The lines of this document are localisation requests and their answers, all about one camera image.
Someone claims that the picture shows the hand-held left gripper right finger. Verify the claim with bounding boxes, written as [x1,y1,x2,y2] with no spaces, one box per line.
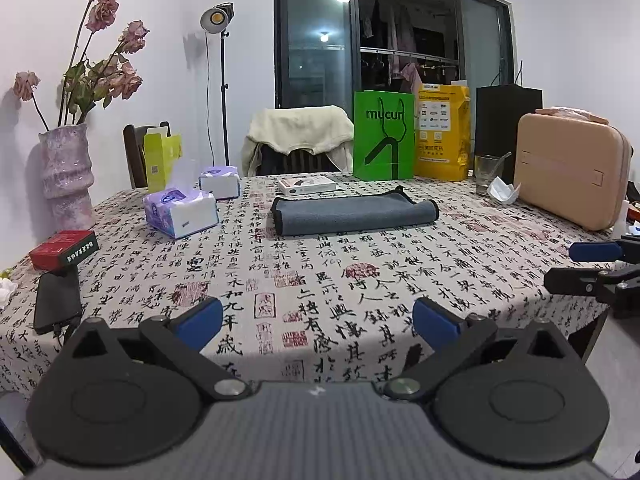
[384,297,585,404]

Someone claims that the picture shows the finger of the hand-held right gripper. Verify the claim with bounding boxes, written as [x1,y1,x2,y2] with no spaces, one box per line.
[568,240,640,264]
[543,264,640,306]

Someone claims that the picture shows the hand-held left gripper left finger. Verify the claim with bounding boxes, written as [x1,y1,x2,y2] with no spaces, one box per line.
[62,297,249,404]

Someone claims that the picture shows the grey towel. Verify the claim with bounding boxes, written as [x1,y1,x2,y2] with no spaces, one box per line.
[270,186,440,237]

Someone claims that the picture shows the pink hard case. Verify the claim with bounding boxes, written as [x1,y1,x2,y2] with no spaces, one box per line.
[513,106,632,232]

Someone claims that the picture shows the crumpled white paper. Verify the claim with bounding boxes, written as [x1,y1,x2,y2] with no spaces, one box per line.
[487,176,521,205]

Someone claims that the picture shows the large purple tissue pack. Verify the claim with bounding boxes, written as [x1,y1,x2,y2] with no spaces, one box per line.
[143,187,220,239]

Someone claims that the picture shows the calligraphy printed tablecloth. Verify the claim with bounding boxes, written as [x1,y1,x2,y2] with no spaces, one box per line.
[0,172,640,401]

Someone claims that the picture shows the glass cup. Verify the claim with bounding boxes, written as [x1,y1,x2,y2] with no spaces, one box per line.
[474,152,512,197]

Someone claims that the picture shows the small purple tissue pack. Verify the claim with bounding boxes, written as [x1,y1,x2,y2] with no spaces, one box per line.
[198,166,241,199]

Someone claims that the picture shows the black phone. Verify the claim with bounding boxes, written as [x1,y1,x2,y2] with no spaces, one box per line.
[34,266,83,335]

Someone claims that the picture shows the red box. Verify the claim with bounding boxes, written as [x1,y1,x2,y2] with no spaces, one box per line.
[29,230,98,271]

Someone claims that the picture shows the black paper bag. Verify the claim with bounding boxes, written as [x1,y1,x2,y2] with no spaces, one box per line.
[474,86,543,173]

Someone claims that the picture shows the open yellow-green carton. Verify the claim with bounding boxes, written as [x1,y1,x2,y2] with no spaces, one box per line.
[143,129,183,192]

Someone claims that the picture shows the flat white box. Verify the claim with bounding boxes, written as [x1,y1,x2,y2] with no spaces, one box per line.
[278,176,338,196]

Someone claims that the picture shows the brown wooden chair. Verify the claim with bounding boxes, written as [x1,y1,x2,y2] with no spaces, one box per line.
[123,121,171,189]

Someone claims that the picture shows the yellow paper bag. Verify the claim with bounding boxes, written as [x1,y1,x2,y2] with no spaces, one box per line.
[414,84,472,182]

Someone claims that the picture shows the dark chair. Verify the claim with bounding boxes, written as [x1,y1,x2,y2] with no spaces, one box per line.
[260,144,342,177]

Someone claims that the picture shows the crumpled white tissue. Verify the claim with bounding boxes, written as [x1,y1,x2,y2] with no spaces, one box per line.
[0,275,19,311]

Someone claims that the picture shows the green paper bag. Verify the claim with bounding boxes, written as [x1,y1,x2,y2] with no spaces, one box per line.
[353,90,416,182]

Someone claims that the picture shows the pink ceramic vase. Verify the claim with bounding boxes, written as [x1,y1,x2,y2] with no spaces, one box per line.
[38,124,96,231]

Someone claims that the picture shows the cream jacket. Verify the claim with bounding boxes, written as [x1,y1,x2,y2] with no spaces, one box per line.
[242,106,355,173]

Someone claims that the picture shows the dried pink roses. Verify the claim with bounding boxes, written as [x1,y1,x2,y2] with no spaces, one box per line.
[12,0,151,132]

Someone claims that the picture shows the hanging clothes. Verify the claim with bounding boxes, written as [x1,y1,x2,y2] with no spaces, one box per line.
[361,0,423,93]

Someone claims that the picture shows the studio light on stand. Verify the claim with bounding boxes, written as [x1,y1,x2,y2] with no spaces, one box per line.
[200,2,236,167]

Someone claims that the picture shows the dark glass sliding door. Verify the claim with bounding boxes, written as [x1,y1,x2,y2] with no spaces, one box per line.
[274,0,516,111]

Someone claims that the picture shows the black charging cable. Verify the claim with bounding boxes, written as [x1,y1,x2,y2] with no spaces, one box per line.
[50,321,77,347]

